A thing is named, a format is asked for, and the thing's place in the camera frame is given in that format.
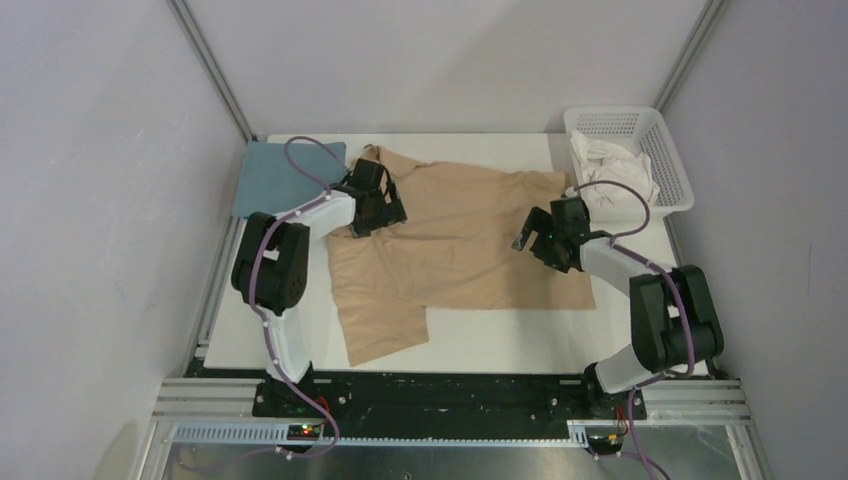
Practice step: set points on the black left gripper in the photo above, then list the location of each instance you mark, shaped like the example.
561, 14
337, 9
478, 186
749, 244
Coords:
391, 212

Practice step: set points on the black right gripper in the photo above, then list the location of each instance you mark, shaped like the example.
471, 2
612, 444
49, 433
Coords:
538, 220

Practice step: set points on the beige t-shirt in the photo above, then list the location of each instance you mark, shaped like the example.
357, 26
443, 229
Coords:
454, 251

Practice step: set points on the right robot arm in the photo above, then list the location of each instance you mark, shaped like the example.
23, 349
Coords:
673, 321

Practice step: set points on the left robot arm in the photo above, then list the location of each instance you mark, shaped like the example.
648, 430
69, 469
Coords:
270, 270

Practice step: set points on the white crumpled t-shirt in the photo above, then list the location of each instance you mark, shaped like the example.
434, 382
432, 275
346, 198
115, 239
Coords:
601, 161

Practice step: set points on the folded blue t-shirt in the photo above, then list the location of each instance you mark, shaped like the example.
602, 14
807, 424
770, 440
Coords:
276, 178

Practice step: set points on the white plastic laundry basket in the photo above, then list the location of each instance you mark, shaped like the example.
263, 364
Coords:
631, 145

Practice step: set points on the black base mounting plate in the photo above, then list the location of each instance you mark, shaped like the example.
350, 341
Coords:
442, 406

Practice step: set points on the right controller board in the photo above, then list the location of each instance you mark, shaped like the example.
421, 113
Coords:
605, 445

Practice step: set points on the controller board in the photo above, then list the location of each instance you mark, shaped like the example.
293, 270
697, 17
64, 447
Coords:
304, 432
605, 445

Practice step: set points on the left controller board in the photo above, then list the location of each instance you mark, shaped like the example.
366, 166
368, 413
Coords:
304, 432

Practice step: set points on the aluminium frame rail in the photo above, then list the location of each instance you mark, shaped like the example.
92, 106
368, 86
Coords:
203, 428

